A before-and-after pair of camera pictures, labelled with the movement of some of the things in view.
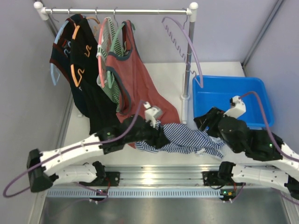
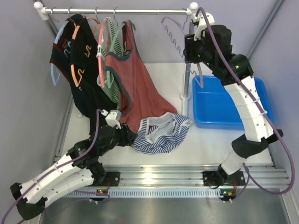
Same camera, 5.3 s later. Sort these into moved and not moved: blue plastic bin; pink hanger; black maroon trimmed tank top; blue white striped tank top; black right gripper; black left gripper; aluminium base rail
Moved: black right gripper; blue white striped tank top; black left gripper
Not moved: aluminium base rail; black maroon trimmed tank top; blue plastic bin; pink hanger
